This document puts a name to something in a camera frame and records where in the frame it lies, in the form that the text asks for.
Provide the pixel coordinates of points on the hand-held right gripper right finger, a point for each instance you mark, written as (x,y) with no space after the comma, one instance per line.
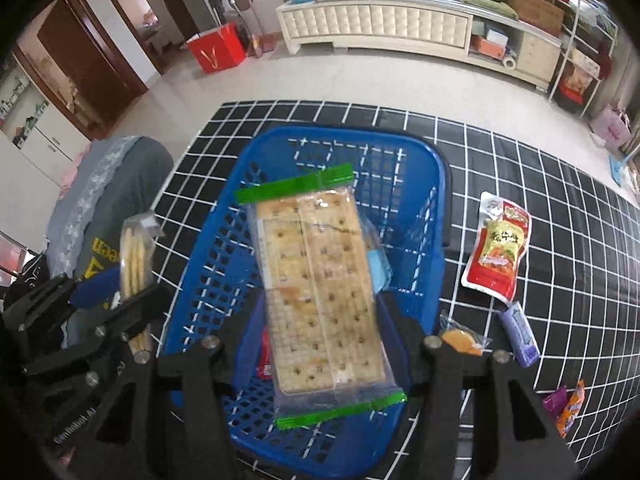
(440,400)

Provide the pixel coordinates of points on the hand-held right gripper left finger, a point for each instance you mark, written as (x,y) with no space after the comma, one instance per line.
(200,375)

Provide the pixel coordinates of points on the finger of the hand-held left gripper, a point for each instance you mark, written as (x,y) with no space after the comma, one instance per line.
(95,282)
(145,302)

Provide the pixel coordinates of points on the narrow clear cracker pack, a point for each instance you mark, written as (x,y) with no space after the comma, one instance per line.
(134,260)

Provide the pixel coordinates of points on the clear orange cookie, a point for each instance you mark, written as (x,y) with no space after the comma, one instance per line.
(462,341)

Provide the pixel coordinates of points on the red white snack packet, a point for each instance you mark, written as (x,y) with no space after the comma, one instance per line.
(265,355)

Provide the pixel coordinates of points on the small purple snack packet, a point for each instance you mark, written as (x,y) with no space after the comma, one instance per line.
(555,401)

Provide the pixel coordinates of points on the small orange snack packet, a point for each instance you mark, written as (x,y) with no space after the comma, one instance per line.
(574,407)

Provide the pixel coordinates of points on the wide cracker pack green ends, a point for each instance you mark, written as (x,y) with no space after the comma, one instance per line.
(320,285)

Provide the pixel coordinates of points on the red sauce pouch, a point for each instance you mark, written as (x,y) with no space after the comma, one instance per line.
(497,250)

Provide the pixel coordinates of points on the blue plastic basket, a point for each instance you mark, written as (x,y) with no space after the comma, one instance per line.
(325,135)

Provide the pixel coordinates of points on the pink cloth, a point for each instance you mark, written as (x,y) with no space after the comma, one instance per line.
(70,175)

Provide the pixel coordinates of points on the grey sofa with lace cover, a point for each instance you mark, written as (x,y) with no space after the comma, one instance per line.
(135,170)

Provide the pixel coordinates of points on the brown wooden door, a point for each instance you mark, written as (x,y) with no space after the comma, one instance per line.
(90,60)

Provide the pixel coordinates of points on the black grid tablecloth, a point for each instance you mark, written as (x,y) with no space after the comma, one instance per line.
(500,160)

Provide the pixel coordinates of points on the red paper bag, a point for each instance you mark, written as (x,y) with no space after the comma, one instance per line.
(217,50)

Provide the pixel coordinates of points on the broom with red head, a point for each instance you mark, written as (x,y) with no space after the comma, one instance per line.
(257,45)

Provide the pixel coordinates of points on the light blue floor mop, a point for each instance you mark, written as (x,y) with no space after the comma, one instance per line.
(617,167)

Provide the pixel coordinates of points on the pink tote bag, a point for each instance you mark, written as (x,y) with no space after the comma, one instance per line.
(612,130)

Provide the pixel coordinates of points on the white paper roll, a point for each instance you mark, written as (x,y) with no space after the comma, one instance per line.
(510,62)

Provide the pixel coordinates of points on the white metal shelf rack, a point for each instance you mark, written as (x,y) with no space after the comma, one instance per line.
(556,75)

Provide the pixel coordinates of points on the white tufted media cabinet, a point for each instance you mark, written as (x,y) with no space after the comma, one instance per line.
(375,22)

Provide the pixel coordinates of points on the green cushion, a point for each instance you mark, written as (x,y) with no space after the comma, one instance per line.
(490,5)

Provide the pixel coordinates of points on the brown cardboard box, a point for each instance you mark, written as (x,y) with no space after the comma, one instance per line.
(537,10)

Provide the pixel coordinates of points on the white wall cabinet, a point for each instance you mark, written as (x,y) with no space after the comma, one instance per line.
(45,145)

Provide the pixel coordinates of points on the brown door frame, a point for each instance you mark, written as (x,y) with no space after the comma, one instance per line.
(172,0)

